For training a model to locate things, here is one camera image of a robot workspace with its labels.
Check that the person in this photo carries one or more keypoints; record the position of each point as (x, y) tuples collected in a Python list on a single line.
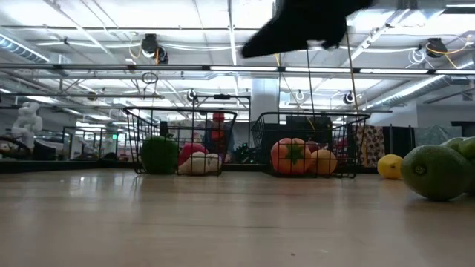
[(219, 135)]

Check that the orange-red tomato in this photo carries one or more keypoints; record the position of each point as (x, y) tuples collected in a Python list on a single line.
[(285, 159)]

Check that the orange fruit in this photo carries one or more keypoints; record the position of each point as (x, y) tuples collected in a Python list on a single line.
[(324, 162)]

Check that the black device with green lights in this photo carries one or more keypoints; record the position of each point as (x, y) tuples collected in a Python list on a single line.
[(245, 154)]

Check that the patterned cloth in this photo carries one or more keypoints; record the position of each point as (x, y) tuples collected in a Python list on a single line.
[(373, 139)]

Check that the black metal table frame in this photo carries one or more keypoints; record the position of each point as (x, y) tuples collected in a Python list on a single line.
[(37, 165)]

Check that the black railing cart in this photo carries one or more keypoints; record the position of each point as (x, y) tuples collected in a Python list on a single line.
[(92, 142)]

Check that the silver ventilation duct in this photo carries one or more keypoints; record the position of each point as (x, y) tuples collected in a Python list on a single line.
[(18, 48), (408, 91)]

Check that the black panel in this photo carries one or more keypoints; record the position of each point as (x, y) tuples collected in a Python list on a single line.
[(399, 139)]

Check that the red apple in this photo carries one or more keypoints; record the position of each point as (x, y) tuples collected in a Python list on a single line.
[(312, 145)]

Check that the red bell pepper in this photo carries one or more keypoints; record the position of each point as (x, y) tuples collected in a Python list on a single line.
[(191, 149)]

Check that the small black ceiling reel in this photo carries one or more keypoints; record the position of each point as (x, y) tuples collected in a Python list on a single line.
[(191, 94), (348, 98)]

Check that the light green vegetable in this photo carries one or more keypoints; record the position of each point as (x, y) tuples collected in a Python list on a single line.
[(468, 148)]

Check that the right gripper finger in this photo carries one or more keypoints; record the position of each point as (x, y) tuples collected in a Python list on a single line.
[(297, 22)]

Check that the white figure statue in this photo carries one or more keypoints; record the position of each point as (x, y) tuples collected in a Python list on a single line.
[(27, 122)]

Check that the black office chair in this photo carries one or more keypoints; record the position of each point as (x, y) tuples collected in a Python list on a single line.
[(44, 150)]

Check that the green lime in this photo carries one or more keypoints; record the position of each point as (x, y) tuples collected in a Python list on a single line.
[(434, 172)]

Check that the long metal light bar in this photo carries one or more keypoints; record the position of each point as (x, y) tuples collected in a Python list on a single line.
[(111, 67)]

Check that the yellow lemon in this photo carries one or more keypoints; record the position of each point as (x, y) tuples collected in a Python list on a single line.
[(389, 167)]

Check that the green bell pepper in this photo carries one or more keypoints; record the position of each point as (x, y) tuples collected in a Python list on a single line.
[(159, 155)]

